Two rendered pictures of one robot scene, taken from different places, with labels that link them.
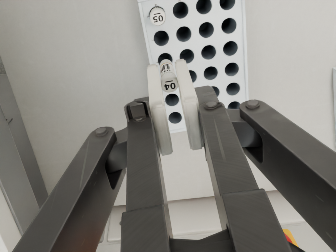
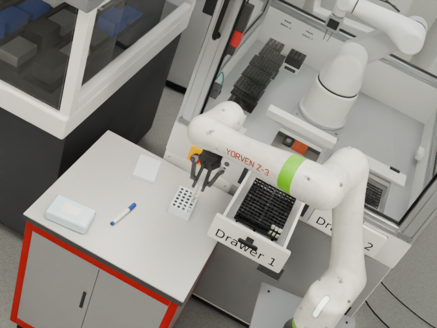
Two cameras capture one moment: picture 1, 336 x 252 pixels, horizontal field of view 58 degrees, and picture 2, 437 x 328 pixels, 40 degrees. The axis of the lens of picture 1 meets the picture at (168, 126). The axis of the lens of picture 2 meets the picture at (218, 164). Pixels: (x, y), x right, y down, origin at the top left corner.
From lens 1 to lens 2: 2.07 m
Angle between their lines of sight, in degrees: 22
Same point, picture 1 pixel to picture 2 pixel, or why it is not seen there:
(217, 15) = (177, 204)
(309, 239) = (181, 151)
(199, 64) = (185, 200)
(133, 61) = (196, 213)
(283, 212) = (181, 161)
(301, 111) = (164, 181)
